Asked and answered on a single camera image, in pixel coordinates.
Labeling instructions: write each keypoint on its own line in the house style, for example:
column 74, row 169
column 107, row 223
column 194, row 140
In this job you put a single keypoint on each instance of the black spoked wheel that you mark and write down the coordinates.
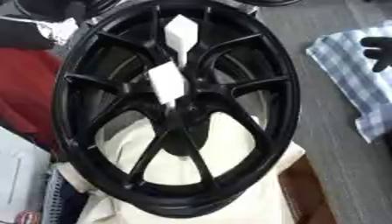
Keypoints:
column 102, row 175

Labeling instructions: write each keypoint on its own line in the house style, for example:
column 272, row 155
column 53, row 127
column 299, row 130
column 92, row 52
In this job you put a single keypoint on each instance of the cream white cloth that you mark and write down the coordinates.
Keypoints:
column 224, row 151

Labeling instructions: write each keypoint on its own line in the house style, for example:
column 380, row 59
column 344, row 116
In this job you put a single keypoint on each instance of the brown cardboard box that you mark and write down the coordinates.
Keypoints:
column 306, row 195

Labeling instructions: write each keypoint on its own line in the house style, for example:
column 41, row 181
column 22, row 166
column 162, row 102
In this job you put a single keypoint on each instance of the blue white checked cloth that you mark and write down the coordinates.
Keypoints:
column 357, row 87

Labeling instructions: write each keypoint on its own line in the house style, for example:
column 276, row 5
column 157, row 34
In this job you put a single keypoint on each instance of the red cloth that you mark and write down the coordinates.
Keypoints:
column 25, row 87

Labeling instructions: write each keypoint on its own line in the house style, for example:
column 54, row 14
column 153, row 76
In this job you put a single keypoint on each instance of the pale grey sheet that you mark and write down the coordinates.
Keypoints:
column 18, row 175

